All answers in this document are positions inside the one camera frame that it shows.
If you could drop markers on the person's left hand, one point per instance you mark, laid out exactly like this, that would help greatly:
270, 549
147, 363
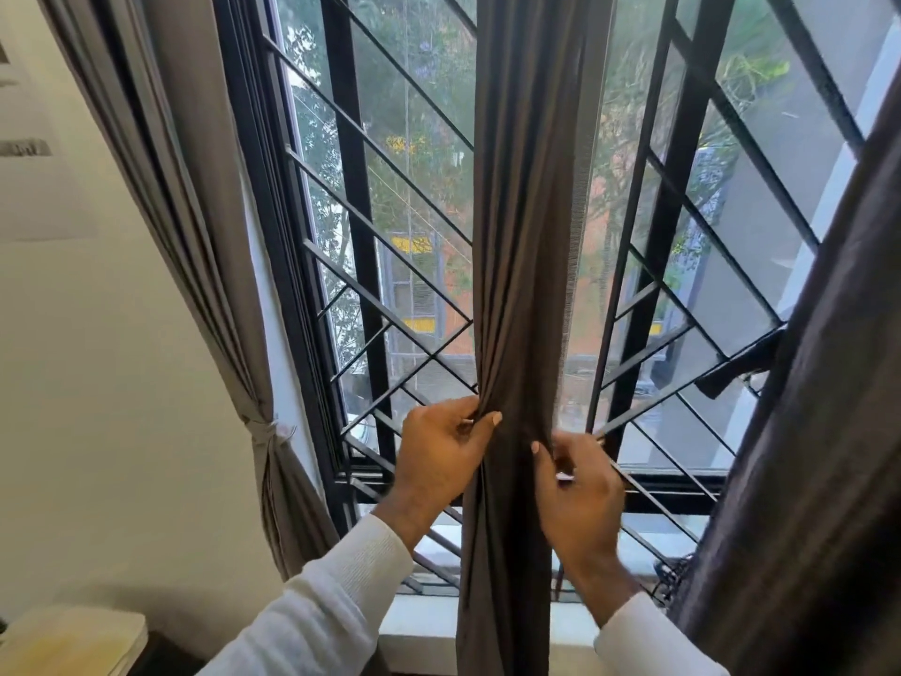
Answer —
436, 457

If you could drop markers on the person's right hand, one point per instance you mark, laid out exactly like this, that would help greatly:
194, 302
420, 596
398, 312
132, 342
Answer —
584, 513

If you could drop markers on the light grey curtain tie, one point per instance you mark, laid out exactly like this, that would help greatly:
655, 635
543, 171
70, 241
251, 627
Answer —
264, 429

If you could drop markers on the dark grey curtain tie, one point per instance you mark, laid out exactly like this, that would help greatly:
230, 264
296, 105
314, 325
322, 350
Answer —
739, 366

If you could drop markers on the dark grey curtain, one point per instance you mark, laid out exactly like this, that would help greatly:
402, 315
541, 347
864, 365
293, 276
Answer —
528, 204
809, 485

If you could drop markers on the light grey curtain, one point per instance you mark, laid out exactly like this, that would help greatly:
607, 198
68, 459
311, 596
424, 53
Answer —
197, 204

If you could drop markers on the person's left forearm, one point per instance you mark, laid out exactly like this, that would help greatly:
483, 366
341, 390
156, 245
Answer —
317, 612

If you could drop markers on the person's right forearm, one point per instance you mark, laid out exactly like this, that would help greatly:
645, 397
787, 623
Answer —
647, 647

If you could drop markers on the orange brick building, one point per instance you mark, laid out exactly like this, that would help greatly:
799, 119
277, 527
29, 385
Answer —
595, 239

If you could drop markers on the white printed paper sheet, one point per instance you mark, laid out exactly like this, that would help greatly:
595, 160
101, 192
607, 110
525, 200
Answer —
42, 204

